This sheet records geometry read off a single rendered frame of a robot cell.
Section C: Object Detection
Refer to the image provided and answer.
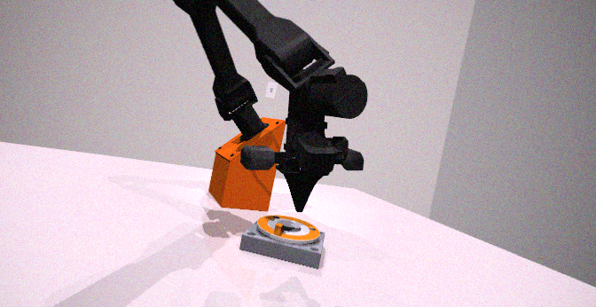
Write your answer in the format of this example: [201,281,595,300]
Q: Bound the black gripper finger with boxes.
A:
[300,169,330,212]
[276,165,304,212]

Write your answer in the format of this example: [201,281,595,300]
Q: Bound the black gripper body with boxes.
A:
[240,112,364,171]

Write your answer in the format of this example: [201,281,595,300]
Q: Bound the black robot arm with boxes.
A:
[173,0,368,173]

